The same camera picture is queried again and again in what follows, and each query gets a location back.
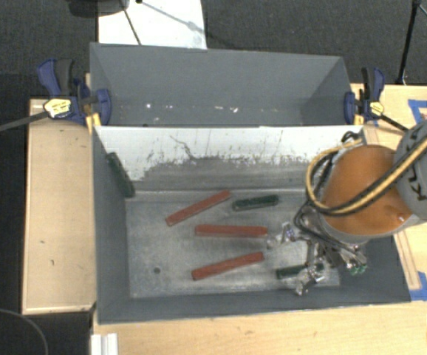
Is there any red-brown flat block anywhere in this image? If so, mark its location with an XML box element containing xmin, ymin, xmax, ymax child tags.
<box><xmin>165</xmin><ymin>189</ymin><xmax>233</xmax><ymax>228</ymax></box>
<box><xmin>191</xmin><ymin>251</ymin><xmax>266</xmax><ymax>282</ymax></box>
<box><xmin>194</xmin><ymin>223</ymin><xmax>270</xmax><ymax>239</ymax></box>

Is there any grey metal bin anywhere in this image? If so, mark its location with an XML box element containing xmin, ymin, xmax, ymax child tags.
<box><xmin>89</xmin><ymin>41</ymin><xmax>412</xmax><ymax>325</ymax></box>

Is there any pale wood flat board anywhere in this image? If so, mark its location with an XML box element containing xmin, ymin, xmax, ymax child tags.
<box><xmin>21</xmin><ymin>98</ymin><xmax>98</xmax><ymax>316</ymax></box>

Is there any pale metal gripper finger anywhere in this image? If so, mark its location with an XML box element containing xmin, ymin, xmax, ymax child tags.
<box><xmin>266</xmin><ymin>223</ymin><xmax>304</xmax><ymax>250</ymax></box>
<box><xmin>295</xmin><ymin>266</ymin><xmax>327</xmax><ymax>297</ymax></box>

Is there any dark green flat block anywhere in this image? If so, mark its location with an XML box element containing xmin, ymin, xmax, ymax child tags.
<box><xmin>275</xmin><ymin>263</ymin><xmax>326</xmax><ymax>281</ymax></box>
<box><xmin>231</xmin><ymin>194</ymin><xmax>281</xmax><ymax>212</ymax></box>
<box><xmin>105</xmin><ymin>152</ymin><xmax>137</xmax><ymax>199</ymax></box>

